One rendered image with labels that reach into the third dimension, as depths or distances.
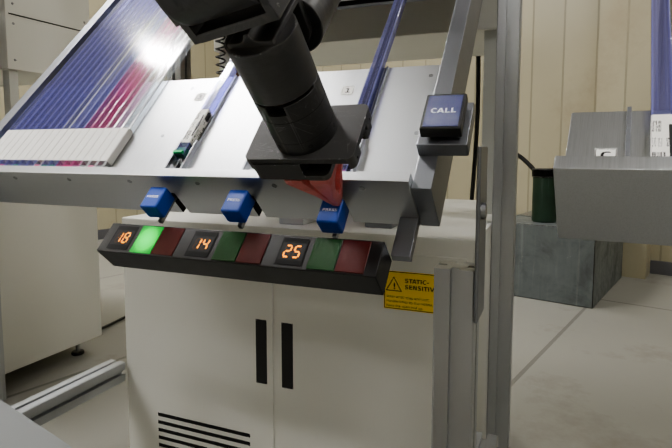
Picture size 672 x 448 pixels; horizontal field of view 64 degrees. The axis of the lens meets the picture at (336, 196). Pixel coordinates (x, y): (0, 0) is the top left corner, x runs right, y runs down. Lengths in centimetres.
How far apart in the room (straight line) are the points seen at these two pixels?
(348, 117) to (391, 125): 14
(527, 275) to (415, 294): 206
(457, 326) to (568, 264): 230
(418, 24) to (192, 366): 84
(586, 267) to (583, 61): 154
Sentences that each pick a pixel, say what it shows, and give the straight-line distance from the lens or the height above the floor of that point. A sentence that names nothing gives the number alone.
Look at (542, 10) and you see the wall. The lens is 399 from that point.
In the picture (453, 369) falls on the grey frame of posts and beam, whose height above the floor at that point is 54.
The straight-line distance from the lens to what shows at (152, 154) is 73.
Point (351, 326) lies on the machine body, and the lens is 93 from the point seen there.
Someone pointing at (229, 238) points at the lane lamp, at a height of 66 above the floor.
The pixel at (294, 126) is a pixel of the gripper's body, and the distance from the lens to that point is 43.
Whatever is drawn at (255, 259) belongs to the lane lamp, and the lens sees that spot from 55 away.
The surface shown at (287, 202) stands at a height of 70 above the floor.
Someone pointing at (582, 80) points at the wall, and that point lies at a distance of 385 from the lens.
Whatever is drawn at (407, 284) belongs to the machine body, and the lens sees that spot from 87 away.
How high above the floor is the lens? 76
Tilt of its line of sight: 5 degrees down
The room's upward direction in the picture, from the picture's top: straight up
